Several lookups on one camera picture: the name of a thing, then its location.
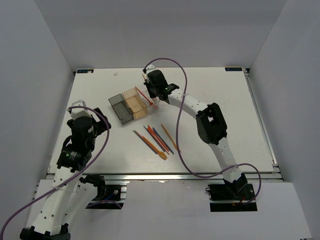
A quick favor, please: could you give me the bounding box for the red plastic fork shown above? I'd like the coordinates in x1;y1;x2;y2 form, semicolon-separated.
134;86;154;106

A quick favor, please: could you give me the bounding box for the red chopstick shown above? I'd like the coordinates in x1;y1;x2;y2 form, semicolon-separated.
135;131;160;154

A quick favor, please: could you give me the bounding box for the orange plastic knife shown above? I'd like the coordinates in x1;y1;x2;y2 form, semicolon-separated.
161;124;181;153

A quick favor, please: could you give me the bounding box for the orange yellow fork bottom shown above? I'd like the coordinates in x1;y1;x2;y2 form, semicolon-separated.
142;136;168;160

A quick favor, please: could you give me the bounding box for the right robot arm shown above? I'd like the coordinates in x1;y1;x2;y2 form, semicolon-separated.
143;65;248;200

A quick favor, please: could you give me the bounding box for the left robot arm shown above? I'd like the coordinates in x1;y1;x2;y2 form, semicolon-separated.
19;105;111;240

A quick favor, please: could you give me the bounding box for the clear transparent container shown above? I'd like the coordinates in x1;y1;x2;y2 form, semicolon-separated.
135;83;160;114

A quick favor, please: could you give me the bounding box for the orange transparent container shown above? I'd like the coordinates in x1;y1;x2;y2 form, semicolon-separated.
122;88;147;120

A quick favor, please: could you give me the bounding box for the grey transparent container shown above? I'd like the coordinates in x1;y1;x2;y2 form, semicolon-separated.
108;93;134;125

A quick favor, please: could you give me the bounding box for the blue plastic knife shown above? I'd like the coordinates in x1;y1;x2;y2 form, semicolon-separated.
152;127;174;154

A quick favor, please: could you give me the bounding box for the red plastic knife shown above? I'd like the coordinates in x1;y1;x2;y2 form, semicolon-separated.
147;125;169;151

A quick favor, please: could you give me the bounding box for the left blue table label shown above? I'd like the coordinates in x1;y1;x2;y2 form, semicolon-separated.
76;69;94;74

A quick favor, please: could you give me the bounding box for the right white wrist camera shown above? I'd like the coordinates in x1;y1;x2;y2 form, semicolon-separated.
142;64;157;82

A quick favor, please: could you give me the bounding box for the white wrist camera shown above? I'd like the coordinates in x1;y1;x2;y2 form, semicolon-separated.
142;64;157;82
67;99;91;120

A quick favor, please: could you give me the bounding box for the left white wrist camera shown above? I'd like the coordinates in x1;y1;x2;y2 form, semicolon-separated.
67;99;91;120

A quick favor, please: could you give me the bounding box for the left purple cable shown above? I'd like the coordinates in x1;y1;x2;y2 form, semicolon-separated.
0;106;111;240

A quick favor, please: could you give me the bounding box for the purple cable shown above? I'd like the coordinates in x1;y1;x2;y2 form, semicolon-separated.
142;57;262;204
0;106;111;240

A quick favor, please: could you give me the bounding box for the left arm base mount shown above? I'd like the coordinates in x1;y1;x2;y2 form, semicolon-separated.
79;174;124;210

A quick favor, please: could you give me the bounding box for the aluminium front rail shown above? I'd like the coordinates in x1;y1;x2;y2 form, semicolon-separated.
46;171;285;182

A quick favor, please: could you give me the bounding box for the aluminium rail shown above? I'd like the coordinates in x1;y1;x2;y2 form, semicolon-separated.
243;68;283;179
46;171;285;182

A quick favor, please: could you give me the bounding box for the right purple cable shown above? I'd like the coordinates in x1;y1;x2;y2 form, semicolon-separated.
142;57;262;204

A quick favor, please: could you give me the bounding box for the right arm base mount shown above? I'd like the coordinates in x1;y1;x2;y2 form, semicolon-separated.
205;184;258;213

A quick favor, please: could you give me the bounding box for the aluminium right rail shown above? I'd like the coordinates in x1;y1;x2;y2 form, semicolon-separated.
243;68;283;179

